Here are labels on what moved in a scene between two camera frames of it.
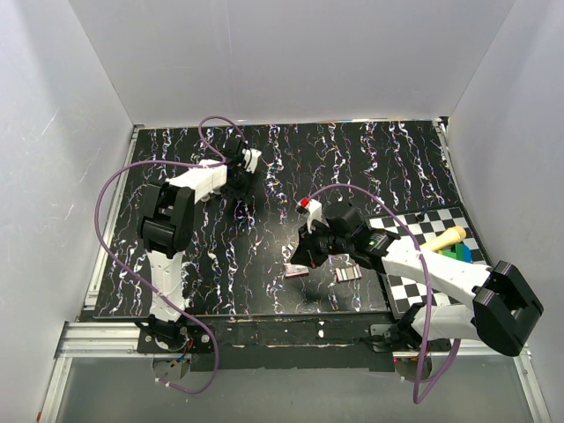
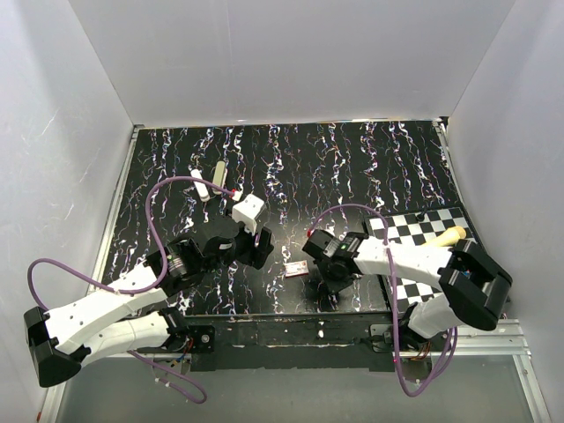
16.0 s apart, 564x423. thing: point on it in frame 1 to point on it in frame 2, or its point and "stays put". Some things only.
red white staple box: [293, 270] stays put
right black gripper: [306, 253] to [335, 285]
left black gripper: [252, 181] to [256, 255]
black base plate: [318, 342] stays put
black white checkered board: [426, 229] stays put
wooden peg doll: [453, 235] stays put
